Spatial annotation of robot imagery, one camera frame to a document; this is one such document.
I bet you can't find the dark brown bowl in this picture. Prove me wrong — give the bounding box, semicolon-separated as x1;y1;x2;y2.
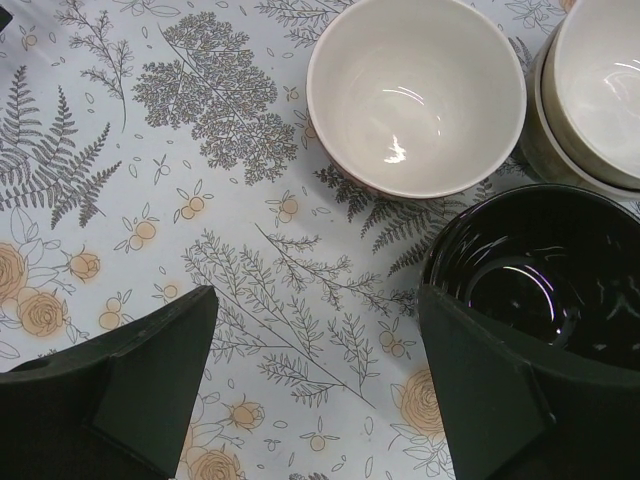
423;185;639;370

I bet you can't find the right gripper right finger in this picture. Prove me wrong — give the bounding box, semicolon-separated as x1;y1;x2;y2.
417;285;639;479

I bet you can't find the floral table mat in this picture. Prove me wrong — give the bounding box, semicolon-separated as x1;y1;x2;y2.
0;0;640;480

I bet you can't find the cream bowl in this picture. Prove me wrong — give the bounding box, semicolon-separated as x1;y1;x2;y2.
519;27;639;202

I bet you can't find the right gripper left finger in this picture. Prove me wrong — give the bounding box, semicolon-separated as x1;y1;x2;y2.
1;286;218;479

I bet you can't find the tan bowl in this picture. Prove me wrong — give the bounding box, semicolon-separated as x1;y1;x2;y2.
542;0;639;190

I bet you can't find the red patterned bowl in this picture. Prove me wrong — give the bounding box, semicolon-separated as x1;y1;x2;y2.
306;1;527;199

